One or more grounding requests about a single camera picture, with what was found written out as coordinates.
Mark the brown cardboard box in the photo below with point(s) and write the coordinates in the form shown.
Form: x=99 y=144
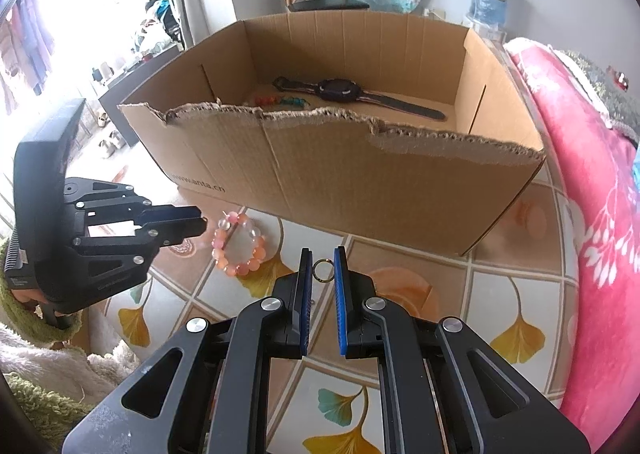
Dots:
x=325 y=173

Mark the black low cabinet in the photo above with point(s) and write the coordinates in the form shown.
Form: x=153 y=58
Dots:
x=130 y=88

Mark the pink floral blanket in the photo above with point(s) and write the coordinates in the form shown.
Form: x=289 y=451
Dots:
x=590 y=184

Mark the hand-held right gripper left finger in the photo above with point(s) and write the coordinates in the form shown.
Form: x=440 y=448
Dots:
x=305 y=304

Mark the white water dispenser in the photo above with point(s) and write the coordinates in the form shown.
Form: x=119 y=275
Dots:
x=482 y=28

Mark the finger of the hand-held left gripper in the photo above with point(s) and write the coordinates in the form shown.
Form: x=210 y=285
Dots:
x=150 y=241
x=170 y=216

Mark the white shoe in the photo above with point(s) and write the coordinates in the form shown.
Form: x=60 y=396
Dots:
x=108 y=148
x=117 y=137

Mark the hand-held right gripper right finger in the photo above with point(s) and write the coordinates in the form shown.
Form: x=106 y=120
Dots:
x=341 y=304

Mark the grey-green lace-trimmed pillow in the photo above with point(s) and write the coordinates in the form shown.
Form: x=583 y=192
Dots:
x=600 y=98

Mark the white wall socket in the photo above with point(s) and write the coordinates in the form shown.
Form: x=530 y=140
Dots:
x=435 y=13

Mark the white fleece garment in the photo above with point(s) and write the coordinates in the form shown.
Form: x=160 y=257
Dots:
x=60 y=374

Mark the hanging clothes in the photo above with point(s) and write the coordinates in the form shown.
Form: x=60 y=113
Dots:
x=25 y=43

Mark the pile of clothes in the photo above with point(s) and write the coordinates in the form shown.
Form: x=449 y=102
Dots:
x=160 y=13

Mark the black wristwatch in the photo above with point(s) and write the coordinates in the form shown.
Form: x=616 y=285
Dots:
x=340 y=88

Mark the person's left hand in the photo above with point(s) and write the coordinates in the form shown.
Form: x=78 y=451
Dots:
x=30 y=297

